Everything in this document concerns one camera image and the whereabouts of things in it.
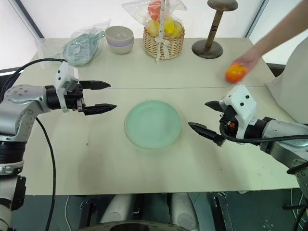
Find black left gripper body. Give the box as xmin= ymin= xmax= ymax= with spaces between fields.
xmin=64 ymin=83 xmax=87 ymax=114

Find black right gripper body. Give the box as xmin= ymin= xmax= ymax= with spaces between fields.
xmin=218 ymin=105 xmax=239 ymax=140

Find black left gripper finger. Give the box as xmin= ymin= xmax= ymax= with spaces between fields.
xmin=79 ymin=80 xmax=112 ymax=91
xmin=84 ymin=103 xmax=117 ymax=116

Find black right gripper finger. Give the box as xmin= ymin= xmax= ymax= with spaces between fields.
xmin=188 ymin=122 xmax=226 ymax=147
xmin=204 ymin=100 xmax=227 ymax=113

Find orange round fruit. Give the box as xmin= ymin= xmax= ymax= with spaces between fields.
xmin=224 ymin=63 xmax=248 ymax=84

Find pale green round plate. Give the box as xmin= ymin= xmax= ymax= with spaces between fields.
xmin=124 ymin=100 xmax=182 ymax=150

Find yellow fruit in wrap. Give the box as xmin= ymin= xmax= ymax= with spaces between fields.
xmin=173 ymin=22 xmax=184 ymax=37
xmin=146 ymin=20 xmax=161 ymax=36
xmin=163 ymin=17 xmax=175 ymax=35

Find orange item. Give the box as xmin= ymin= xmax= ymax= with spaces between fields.
xmin=147 ymin=0 xmax=167 ymax=21

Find person's bare hand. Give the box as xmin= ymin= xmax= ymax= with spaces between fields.
xmin=232 ymin=46 xmax=262 ymax=73

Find pale green utensils set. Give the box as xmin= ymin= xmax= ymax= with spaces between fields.
xmin=62 ymin=31 xmax=107 ymax=68

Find beige bowl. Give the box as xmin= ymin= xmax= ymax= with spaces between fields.
xmin=108 ymin=44 xmax=134 ymax=55
xmin=104 ymin=25 xmax=134 ymax=43

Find lilac bowl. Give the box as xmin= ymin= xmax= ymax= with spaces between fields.
xmin=106 ymin=38 xmax=134 ymax=49

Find clear plastic bag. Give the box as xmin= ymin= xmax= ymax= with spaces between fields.
xmin=35 ymin=18 xmax=112 ymax=70

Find woven wicker basket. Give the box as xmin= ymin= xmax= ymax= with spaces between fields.
xmin=142 ymin=24 xmax=186 ymax=61

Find brown wooden hat stand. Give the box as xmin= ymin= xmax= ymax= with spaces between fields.
xmin=191 ymin=0 xmax=239 ymax=59

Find large white rounded object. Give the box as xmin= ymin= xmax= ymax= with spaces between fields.
xmin=264 ymin=36 xmax=308 ymax=125

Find white ribbon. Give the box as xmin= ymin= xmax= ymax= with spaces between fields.
xmin=154 ymin=0 xmax=171 ymax=62

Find white rounded robot leg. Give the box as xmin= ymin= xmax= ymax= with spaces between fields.
xmin=170 ymin=192 xmax=200 ymax=231
xmin=99 ymin=193 xmax=132 ymax=224

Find black metal table leg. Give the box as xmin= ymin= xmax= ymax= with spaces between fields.
xmin=212 ymin=192 xmax=234 ymax=231
xmin=78 ymin=200 xmax=96 ymax=231

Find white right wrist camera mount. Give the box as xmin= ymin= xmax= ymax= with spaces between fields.
xmin=219 ymin=84 xmax=258 ymax=145

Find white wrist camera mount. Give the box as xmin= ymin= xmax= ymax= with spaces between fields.
xmin=219 ymin=84 xmax=258 ymax=145
xmin=54 ymin=62 xmax=80 ymax=113

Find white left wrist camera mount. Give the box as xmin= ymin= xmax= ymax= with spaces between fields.
xmin=54 ymin=62 xmax=80 ymax=113

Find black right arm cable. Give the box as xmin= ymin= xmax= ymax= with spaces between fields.
xmin=219 ymin=124 xmax=308 ymax=143

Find dark frame pole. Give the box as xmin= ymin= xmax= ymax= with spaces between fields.
xmin=8 ymin=0 xmax=46 ymax=39
xmin=244 ymin=0 xmax=270 ymax=38

